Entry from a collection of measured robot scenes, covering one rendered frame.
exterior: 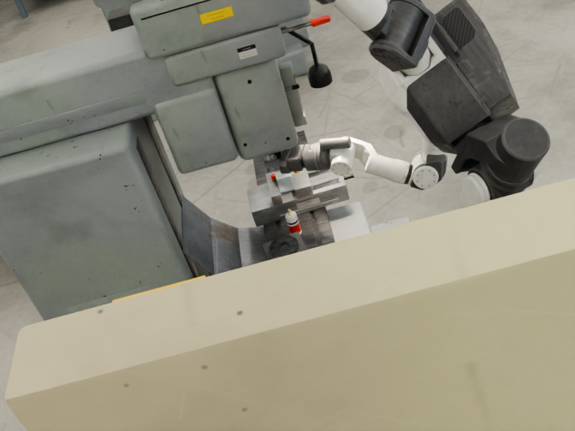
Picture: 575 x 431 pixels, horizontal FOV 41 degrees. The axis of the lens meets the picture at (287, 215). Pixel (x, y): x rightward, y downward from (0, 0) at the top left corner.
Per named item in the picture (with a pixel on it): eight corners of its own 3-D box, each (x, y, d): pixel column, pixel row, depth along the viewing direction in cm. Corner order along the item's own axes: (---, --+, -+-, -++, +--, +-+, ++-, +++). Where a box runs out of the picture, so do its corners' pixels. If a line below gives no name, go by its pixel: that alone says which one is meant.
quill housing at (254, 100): (293, 115, 250) (268, 28, 231) (301, 149, 234) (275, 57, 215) (237, 132, 251) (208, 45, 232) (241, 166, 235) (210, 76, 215)
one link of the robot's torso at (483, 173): (546, 172, 186) (518, 134, 190) (500, 195, 183) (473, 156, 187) (529, 193, 198) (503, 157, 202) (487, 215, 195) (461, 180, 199)
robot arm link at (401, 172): (371, 168, 245) (428, 185, 246) (370, 181, 236) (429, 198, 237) (382, 138, 240) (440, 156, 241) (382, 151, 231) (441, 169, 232)
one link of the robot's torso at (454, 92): (545, 112, 207) (472, 17, 218) (528, 77, 176) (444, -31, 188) (454, 175, 215) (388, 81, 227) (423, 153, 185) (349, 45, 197)
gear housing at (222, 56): (278, 22, 232) (269, -9, 226) (287, 57, 213) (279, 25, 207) (174, 52, 234) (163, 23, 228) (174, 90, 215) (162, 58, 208)
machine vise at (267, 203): (340, 176, 283) (334, 152, 277) (350, 199, 272) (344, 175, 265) (251, 203, 284) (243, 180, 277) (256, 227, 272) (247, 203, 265)
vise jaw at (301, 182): (305, 170, 279) (304, 162, 277) (313, 193, 267) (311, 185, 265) (290, 175, 279) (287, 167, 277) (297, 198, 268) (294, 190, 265)
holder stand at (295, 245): (311, 273, 247) (297, 227, 235) (331, 318, 229) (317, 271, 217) (276, 286, 246) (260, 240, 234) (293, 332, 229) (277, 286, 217)
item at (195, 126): (234, 121, 251) (210, 51, 235) (240, 161, 232) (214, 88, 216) (179, 136, 252) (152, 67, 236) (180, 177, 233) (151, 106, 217)
